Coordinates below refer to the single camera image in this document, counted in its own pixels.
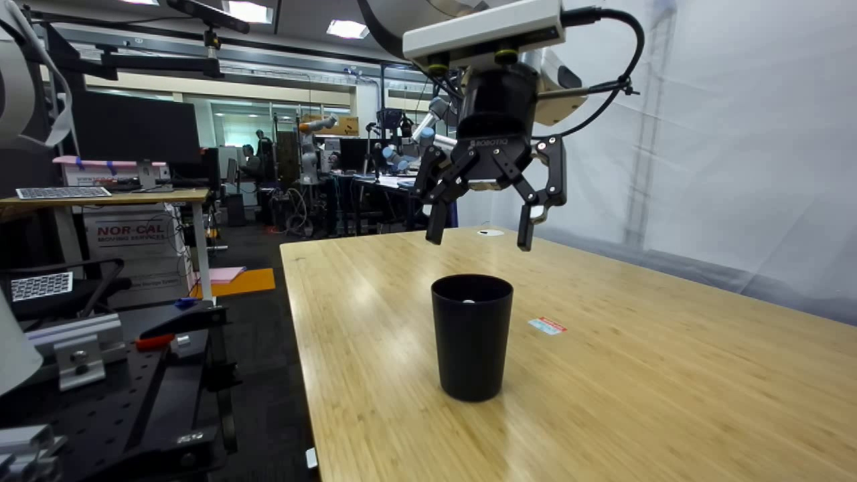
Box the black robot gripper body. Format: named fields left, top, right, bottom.
left=425, top=60, right=568, bottom=208

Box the black plastic cup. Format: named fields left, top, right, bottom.
left=432, top=273, right=515, bottom=402

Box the small white paper tag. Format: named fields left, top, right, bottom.
left=528, top=319, right=568, bottom=338

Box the white cardboard box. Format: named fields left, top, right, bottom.
left=84, top=204, right=185, bottom=307

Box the black optical breadboard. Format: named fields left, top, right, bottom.
left=0, top=303, right=238, bottom=482

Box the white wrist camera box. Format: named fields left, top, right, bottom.
left=402, top=0, right=566, bottom=60

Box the black camera cable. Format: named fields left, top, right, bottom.
left=534, top=4, right=647, bottom=143

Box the red handled screwdriver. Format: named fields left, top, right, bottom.
left=133, top=331, right=197, bottom=351

